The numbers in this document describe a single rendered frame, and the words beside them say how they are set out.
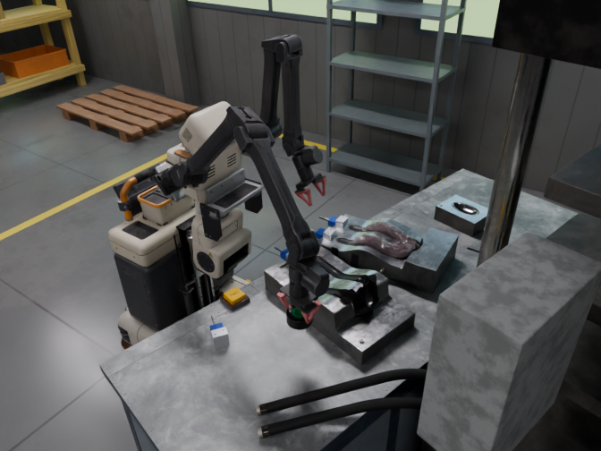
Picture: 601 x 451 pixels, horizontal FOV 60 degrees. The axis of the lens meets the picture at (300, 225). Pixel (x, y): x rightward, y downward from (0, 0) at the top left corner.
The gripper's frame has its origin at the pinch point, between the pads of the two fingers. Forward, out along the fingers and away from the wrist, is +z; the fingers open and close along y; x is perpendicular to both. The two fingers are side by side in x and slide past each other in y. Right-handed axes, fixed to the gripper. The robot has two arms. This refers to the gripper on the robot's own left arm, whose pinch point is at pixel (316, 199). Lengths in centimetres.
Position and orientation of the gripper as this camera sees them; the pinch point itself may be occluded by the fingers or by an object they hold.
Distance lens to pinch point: 212.3
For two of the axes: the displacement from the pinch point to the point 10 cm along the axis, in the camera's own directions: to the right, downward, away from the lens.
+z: 3.9, 8.8, 2.7
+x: -7.2, 1.1, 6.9
